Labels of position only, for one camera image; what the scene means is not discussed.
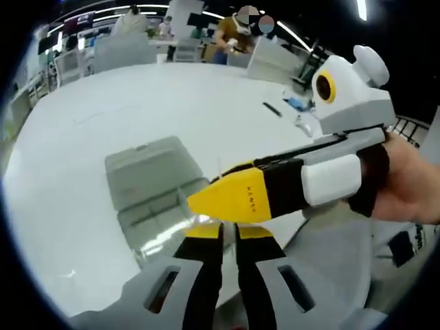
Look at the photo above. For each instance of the small clear plastic piece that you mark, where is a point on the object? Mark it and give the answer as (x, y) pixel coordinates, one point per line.
(68, 273)

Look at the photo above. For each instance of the grey transparent guide fixture box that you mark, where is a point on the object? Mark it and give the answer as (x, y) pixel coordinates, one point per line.
(144, 172)

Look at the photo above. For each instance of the clear plastic divider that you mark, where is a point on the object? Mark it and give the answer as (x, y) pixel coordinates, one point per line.
(229, 240)

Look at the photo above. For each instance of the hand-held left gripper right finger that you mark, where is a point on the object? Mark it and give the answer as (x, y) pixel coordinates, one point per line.
(258, 275)

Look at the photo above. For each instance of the black metal stand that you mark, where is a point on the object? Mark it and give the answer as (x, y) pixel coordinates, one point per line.
(311, 68)

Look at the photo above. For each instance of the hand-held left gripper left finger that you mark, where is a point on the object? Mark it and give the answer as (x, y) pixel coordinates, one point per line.
(203, 275)

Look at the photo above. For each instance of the person's right hand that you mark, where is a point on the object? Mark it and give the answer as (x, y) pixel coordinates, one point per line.
(412, 185)

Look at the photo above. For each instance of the white paper cup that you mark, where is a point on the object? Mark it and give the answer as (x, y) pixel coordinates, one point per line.
(160, 59)

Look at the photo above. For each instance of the red banner screen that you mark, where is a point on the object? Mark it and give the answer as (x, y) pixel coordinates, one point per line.
(79, 19)

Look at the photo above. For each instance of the frosted desk partition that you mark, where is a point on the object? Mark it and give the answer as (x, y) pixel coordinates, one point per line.
(123, 53)

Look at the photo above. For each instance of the white desk partition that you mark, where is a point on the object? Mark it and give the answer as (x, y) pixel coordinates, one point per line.
(271, 60)

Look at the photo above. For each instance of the white slatted chair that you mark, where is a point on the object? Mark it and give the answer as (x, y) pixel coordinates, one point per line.
(68, 65)

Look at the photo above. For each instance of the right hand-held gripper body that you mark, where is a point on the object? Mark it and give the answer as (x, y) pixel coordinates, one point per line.
(357, 103)

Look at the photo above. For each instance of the black pen on table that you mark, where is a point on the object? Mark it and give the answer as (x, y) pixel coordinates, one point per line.
(272, 110)

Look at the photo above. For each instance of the person's white shirt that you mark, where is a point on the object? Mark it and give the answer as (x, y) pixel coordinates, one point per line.
(388, 292)

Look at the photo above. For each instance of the white garment on mannequin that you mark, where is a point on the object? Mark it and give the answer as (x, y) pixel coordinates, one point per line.
(130, 20)

